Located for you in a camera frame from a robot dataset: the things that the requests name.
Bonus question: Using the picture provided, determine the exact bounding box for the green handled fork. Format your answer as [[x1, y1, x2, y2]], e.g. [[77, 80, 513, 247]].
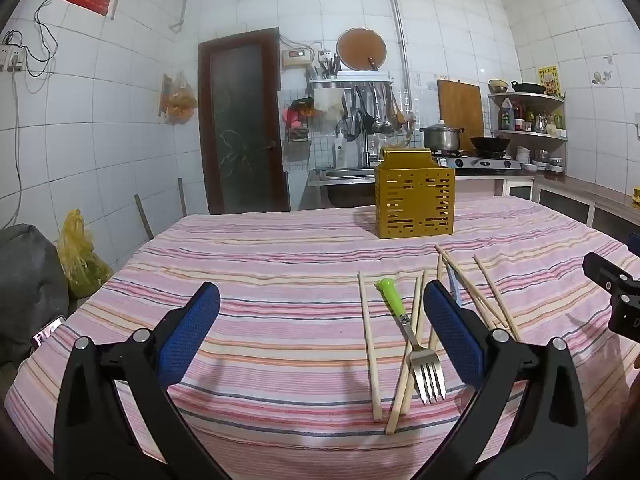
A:
[[376, 278, 447, 406]]

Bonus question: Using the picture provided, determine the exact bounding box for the stack of bowls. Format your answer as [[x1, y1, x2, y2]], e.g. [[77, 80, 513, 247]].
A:
[[514, 145, 566, 174]]

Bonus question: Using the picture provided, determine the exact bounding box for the row of hanging kitchen utensils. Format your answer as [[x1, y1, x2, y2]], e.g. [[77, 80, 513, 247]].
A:
[[338, 85, 407, 142]]

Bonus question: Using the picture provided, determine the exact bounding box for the pink striped tablecloth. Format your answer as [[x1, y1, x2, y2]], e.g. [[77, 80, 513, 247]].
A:
[[2, 195, 640, 480]]

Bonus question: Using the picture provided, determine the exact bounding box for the yellow plastic bag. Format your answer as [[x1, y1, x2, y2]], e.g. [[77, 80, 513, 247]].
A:
[[56, 208, 114, 300]]

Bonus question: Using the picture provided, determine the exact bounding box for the white power strip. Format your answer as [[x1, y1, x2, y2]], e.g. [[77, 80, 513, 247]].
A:
[[0, 42, 27, 74]]

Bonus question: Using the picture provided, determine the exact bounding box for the white wall control box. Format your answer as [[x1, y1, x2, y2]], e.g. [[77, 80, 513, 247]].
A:
[[281, 47, 314, 67]]

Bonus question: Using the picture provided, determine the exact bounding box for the gas stove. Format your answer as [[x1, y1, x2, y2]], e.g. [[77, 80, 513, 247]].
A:
[[432, 149, 524, 172]]

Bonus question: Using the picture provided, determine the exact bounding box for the white wall pipe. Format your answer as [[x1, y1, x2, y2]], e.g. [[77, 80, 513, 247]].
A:
[[384, 0, 409, 112]]

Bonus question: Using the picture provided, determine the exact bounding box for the grey bag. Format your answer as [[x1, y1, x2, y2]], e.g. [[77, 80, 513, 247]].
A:
[[0, 223, 70, 367]]

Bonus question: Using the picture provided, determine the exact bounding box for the person's right hand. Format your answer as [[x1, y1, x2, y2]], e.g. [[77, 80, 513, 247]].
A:
[[620, 354, 640, 426]]

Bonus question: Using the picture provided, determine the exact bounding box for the steel pot with lid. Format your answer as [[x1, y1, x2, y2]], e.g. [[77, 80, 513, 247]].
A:
[[418, 122, 466, 153]]

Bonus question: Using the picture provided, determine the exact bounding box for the kitchen cabinet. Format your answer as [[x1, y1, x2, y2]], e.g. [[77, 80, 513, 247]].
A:
[[500, 175, 640, 242]]

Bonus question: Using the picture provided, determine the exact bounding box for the smartphone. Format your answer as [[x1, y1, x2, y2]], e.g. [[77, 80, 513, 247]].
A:
[[30, 314, 69, 350]]

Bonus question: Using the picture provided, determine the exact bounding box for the dark wooden glass door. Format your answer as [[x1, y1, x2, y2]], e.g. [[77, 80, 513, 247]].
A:
[[198, 27, 291, 215]]

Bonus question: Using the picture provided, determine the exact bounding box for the wooden cutting board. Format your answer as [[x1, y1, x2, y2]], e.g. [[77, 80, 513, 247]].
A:
[[437, 78, 486, 139]]

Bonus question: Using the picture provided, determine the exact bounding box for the black cable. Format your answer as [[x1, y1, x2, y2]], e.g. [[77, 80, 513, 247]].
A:
[[31, 0, 60, 80]]

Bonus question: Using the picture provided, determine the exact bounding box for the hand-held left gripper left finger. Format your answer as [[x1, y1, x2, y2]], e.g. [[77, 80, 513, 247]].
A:
[[54, 281, 231, 480]]

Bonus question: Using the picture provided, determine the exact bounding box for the hanging bag of oranges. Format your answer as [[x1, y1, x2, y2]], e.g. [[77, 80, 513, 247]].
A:
[[159, 70, 199, 126]]

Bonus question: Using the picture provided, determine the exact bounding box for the yellow wall poster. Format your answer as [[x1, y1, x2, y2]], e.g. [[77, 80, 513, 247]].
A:
[[538, 64, 560, 99]]

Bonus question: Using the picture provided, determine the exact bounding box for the metal dish rack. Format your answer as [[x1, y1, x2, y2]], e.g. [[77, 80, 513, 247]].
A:
[[308, 72, 396, 92]]

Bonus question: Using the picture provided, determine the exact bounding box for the corner wall shelf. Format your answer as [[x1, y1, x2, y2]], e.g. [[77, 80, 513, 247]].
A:
[[487, 90, 569, 142]]

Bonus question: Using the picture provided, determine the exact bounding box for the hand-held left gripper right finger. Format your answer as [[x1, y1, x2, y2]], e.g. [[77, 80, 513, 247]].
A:
[[415, 280, 590, 480]]

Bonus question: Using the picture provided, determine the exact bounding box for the black wok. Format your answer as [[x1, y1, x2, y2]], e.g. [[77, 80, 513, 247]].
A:
[[469, 135, 512, 157]]

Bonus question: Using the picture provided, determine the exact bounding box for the yellow perforated utensil holder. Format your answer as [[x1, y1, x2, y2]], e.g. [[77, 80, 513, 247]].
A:
[[374, 147, 456, 240]]

